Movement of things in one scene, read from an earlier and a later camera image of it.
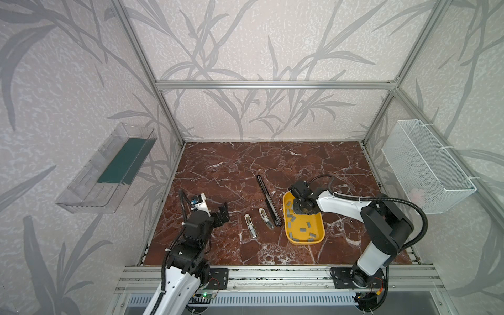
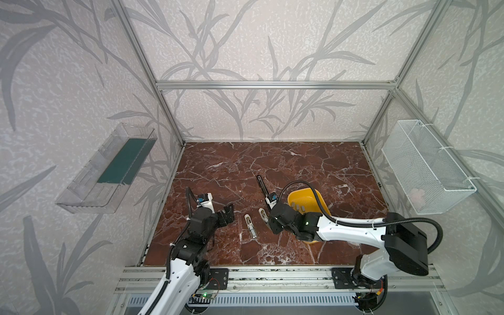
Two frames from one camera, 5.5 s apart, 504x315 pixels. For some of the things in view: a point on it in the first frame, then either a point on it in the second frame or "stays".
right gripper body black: [301, 197] -> [273, 220]
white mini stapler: [266, 218] stays
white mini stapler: [251, 226] stays
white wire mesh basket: [430, 174] stays
